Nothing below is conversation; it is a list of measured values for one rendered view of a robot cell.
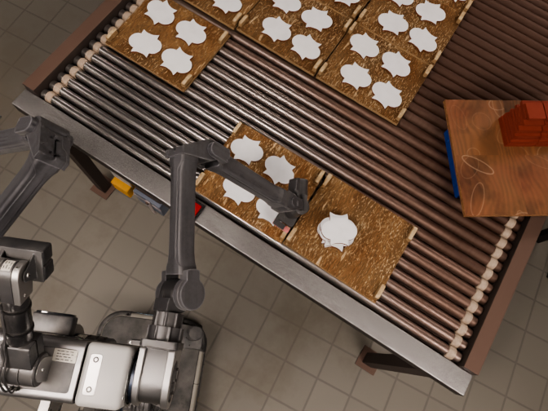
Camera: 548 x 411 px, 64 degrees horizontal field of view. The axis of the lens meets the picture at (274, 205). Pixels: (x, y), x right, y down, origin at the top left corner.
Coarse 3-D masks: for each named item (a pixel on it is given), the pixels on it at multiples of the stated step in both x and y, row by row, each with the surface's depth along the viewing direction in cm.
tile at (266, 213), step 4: (260, 200) 170; (256, 204) 169; (260, 204) 169; (264, 204) 169; (256, 208) 169; (260, 208) 169; (264, 208) 169; (268, 208) 169; (260, 212) 168; (264, 212) 168; (268, 212) 168; (272, 212) 168; (276, 212) 169; (260, 216) 168; (264, 216) 168; (268, 216) 168; (272, 216) 168; (268, 220) 167; (272, 220) 168; (272, 224) 167
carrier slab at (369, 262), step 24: (336, 192) 174; (360, 192) 175; (312, 216) 171; (360, 216) 172; (384, 216) 173; (312, 240) 168; (360, 240) 169; (384, 240) 170; (336, 264) 166; (360, 264) 166; (384, 264) 167; (360, 288) 164
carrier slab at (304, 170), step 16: (224, 144) 177; (272, 144) 179; (288, 160) 177; (304, 160) 178; (208, 176) 172; (304, 176) 175; (208, 192) 170; (224, 192) 171; (224, 208) 169; (240, 208) 169; (256, 224) 168
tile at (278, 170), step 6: (270, 162) 175; (276, 162) 175; (282, 162) 175; (288, 162) 175; (270, 168) 174; (276, 168) 174; (282, 168) 174; (288, 168) 175; (264, 174) 174; (270, 174) 173; (276, 174) 174; (282, 174) 174; (288, 174) 174; (276, 180) 173; (282, 180) 173; (288, 180) 173
